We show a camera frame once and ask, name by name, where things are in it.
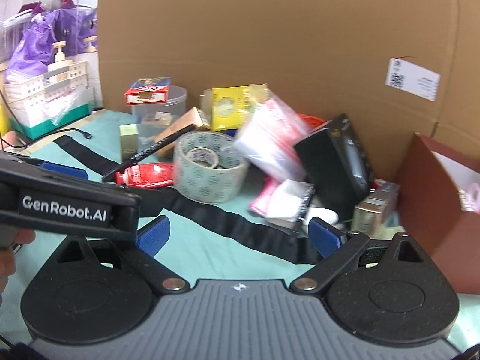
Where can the shiny gold green box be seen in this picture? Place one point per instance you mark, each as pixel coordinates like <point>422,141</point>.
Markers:
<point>375,210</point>

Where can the purple plastic bag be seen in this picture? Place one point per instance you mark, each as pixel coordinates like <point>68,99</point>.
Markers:
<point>35,51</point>

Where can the copper long box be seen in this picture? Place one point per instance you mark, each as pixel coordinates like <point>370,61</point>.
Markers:
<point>192,120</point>

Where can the black marker pen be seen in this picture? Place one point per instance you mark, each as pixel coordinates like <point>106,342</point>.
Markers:
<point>153,148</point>

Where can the patterned tape roll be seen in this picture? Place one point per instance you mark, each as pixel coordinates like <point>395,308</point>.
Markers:
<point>207,168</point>

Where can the black product box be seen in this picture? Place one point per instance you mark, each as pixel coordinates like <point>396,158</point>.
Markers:
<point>336,163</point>

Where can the red squeeze tube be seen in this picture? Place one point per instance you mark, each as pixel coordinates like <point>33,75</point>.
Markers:
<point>146,176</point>

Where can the yellow packet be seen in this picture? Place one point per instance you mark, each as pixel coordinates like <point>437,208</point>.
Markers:
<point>227,108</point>

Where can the white pink small packet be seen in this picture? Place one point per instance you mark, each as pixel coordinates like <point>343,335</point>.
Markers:
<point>281,204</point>

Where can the white perforated basket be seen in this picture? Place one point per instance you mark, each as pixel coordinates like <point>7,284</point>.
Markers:
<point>51,97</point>

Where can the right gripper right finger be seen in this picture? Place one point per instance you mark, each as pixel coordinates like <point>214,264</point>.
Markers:
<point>340,251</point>

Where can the pump bottle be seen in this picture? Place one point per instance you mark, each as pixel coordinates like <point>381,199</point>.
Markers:
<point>60,60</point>

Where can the large cardboard panel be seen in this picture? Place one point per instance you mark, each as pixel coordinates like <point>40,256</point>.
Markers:
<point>322,57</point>

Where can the dark red storage box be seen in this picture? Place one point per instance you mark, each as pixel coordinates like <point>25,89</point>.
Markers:
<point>434,208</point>

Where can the teal cloth mat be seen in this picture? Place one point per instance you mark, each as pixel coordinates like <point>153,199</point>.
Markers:
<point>192,251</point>

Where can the red playing card box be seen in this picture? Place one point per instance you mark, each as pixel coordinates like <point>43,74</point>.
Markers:
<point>146,94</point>

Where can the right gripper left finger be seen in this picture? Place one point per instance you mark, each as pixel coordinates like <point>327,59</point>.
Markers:
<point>138,264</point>

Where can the person's left hand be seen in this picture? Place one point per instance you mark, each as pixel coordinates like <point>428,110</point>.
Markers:
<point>7,258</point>

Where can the green white base box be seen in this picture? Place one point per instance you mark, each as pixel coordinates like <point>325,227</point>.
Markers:
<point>45,126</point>

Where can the white shipping label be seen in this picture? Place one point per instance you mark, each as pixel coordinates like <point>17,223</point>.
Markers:
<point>413,79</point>

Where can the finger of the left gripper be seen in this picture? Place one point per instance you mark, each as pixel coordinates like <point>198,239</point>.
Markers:
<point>64,169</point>

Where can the clear cotton swab jar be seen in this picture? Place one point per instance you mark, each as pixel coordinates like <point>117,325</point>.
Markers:
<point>153,118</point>

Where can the small olive green box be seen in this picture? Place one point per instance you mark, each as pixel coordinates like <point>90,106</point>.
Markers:
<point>128,141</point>

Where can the pink white plastic bag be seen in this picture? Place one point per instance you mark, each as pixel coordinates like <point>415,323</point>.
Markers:
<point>268,137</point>

